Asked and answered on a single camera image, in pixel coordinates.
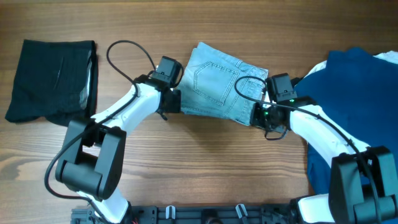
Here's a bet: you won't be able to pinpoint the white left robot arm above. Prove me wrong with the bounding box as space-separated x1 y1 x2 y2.
49 75 181 223

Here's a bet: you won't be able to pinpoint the dark blue garment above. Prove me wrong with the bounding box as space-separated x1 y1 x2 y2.
295 48 397 196

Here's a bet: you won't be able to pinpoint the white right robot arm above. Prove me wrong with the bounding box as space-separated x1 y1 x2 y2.
251 97 397 223

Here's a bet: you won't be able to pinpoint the black folded garment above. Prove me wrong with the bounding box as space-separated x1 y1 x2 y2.
5 40 98 126

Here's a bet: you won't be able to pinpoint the white garment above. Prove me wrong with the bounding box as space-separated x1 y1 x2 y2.
305 50 398 77

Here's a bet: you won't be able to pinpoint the light blue denim shorts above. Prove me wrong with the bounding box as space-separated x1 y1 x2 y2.
177 42 268 126

